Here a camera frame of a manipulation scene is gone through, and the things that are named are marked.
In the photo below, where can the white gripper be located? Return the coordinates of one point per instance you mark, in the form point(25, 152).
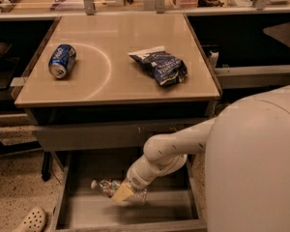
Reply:
point(136, 181)

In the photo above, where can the clear plastic water bottle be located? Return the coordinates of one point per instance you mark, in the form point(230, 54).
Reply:
point(107, 188)

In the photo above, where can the dark blue chip bag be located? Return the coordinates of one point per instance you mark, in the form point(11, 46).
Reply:
point(165, 68)

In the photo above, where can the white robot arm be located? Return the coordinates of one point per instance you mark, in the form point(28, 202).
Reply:
point(247, 163)

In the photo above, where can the open grey middle drawer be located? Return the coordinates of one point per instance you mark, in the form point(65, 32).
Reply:
point(171, 204)

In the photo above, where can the closed grey top drawer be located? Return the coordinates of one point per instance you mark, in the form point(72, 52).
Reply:
point(94, 136)

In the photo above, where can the grey drawer cabinet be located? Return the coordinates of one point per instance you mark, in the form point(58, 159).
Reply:
point(106, 85)

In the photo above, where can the white perforated clog shoe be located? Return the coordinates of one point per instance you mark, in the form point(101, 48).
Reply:
point(34, 221)

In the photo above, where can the blue soda can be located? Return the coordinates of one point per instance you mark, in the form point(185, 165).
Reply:
point(62, 61)

